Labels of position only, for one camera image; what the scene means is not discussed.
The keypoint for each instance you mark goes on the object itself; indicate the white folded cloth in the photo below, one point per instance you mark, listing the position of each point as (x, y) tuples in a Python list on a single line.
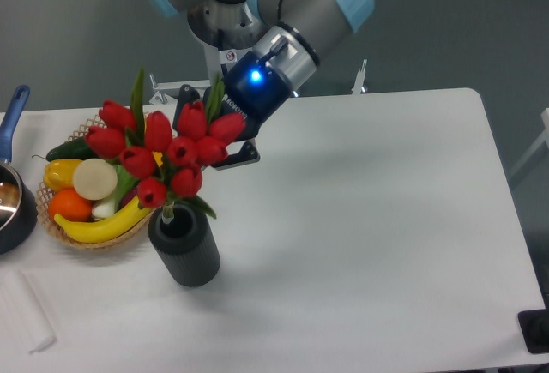
[(25, 313)]

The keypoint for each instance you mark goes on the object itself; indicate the yellow banana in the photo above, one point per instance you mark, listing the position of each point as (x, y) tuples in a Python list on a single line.
[(107, 229)]

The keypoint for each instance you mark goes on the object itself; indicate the black device at edge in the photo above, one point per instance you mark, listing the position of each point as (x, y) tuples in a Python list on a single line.
[(534, 327)]

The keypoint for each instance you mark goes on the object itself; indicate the green leafy lettuce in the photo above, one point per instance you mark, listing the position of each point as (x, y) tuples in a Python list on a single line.
[(125, 184)]

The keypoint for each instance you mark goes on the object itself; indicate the cream round disc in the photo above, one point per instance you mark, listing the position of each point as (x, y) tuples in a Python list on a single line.
[(94, 179)]

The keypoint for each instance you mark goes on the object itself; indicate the orange fruit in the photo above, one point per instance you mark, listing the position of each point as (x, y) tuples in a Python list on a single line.
[(70, 205)]

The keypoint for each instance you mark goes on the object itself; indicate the white garlic bulb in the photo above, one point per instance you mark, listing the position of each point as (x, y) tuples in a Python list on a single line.
[(104, 208)]

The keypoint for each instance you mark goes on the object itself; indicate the dark grey ribbed vase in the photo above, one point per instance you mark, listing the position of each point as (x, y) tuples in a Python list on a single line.
[(186, 245)]

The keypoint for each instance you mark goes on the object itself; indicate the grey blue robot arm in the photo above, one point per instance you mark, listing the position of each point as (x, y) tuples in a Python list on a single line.
[(265, 50)]

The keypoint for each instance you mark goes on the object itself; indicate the red tulip bouquet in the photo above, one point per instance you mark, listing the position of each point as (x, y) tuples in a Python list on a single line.
[(166, 157)]

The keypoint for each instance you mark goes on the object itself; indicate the white frame at right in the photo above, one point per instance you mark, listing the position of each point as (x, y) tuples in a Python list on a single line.
[(532, 156)]

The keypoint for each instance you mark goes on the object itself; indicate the yellow bell pepper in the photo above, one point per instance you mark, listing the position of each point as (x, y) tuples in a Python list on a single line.
[(58, 174)]

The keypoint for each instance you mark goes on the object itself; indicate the green cucumber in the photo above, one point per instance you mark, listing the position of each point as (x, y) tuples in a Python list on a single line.
[(74, 149)]

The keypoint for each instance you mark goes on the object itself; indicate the dark pot blue handle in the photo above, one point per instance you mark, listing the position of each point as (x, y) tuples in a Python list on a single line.
[(18, 207)]

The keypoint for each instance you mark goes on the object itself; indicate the woven wicker basket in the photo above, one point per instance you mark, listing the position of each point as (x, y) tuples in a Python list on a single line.
[(124, 126)]

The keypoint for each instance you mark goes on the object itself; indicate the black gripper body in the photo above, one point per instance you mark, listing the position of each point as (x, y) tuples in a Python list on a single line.
[(254, 88)]

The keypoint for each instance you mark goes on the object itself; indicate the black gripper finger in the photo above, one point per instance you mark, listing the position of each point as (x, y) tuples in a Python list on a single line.
[(185, 103), (246, 155)]

